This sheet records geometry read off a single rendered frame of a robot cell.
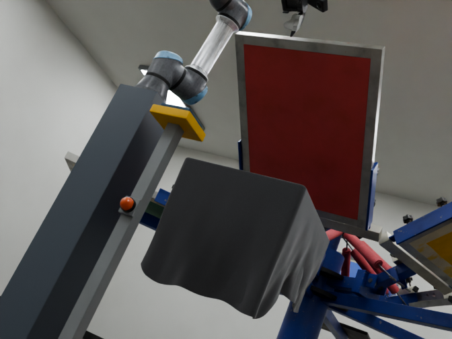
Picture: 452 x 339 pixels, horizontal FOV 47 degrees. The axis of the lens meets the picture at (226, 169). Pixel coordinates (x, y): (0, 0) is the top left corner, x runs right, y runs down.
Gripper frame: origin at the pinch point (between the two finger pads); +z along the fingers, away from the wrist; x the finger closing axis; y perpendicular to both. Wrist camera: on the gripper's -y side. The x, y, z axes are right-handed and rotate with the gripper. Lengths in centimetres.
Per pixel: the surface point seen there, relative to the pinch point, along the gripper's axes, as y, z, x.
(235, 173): 1, 50, -27
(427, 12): -8, -190, -106
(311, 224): -23, 47, -47
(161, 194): 67, 27, -86
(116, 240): 11, 94, -12
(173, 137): 10, 63, -2
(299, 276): -22, 59, -62
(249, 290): -18, 82, -38
